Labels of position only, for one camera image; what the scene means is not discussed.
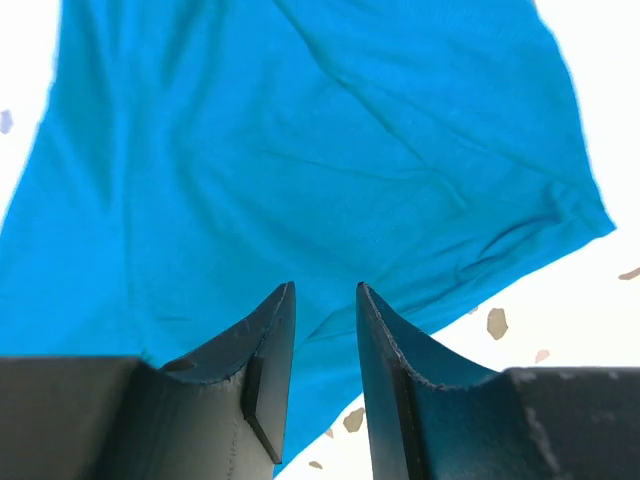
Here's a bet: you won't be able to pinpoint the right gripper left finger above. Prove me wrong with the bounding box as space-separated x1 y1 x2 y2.
1 282 296 480

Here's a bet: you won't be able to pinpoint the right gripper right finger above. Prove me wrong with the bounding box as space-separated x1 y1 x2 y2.
356 284 639 480

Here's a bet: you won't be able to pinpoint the blue t-shirt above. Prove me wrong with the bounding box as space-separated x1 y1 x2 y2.
1 1 614 460

